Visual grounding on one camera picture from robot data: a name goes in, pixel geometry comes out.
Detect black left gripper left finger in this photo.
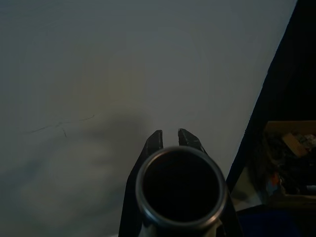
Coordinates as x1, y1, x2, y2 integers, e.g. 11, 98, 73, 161
118, 129, 164, 237

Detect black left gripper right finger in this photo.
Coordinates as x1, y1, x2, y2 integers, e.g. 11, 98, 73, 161
177, 127, 245, 237

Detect blue dustpan with long handle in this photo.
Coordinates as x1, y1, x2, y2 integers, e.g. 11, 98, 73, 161
236, 203, 316, 237

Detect brown cardboard box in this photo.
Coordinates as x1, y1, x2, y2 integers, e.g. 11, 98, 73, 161
249, 120, 316, 210

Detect dark clutter pile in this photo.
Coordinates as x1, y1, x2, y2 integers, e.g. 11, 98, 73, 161
256, 128, 316, 196

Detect black broom with white head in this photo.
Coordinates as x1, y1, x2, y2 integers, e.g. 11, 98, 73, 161
135, 145, 228, 237

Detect black fabric panel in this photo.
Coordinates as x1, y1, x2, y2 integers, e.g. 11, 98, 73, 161
226, 0, 316, 213

